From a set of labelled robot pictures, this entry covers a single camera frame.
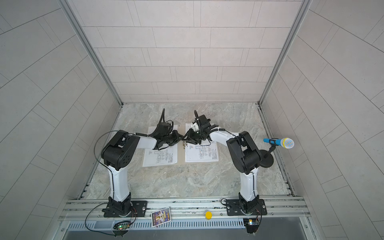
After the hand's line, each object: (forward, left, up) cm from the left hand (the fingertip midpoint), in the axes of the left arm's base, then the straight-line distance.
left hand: (187, 134), depth 97 cm
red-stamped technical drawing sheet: (-11, -13, -1) cm, 17 cm away
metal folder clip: (-7, +2, -1) cm, 7 cm away
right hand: (-7, +2, +5) cm, 9 cm away
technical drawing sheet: (-15, +12, -1) cm, 19 cm away
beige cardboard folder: (-11, +4, -2) cm, 12 cm away
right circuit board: (-48, -32, -1) cm, 58 cm away
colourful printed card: (-45, +10, +2) cm, 46 cm away
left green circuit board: (-48, +26, +4) cm, 55 cm away
